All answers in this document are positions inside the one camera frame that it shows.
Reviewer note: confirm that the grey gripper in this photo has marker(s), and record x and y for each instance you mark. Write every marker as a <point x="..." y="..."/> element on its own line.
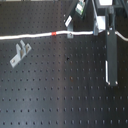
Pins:
<point x="105" y="12"/>

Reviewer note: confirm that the green circuit board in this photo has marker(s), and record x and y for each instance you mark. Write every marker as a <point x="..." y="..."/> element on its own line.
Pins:
<point x="80" y="7"/>

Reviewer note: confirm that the grey metal cable clip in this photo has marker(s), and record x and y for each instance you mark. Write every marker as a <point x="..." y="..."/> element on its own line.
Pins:
<point x="22" y="50"/>
<point x="69" y="25"/>

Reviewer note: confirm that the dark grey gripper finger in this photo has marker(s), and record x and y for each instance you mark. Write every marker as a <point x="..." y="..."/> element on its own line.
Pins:
<point x="111" y="60"/>

